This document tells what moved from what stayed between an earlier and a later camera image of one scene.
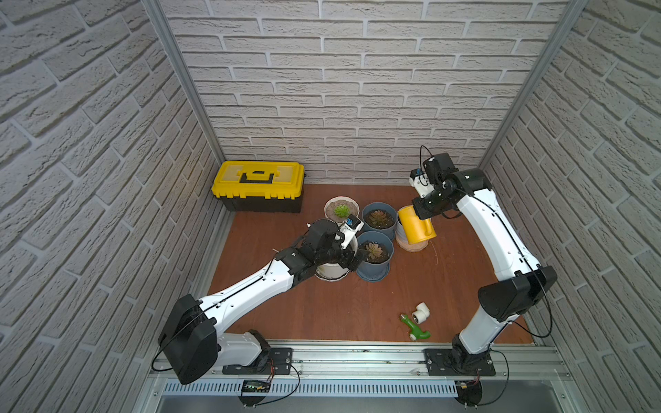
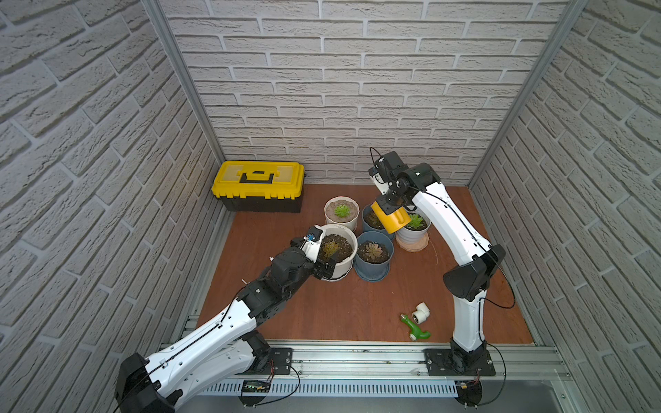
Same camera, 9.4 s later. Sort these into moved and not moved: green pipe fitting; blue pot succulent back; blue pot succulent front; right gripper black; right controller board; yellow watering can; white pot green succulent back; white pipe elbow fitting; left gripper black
Moved: left gripper black; right gripper black; yellow watering can
Not moved: blue pot succulent front; right controller board; white pipe elbow fitting; white pot green succulent back; blue pot succulent back; green pipe fitting
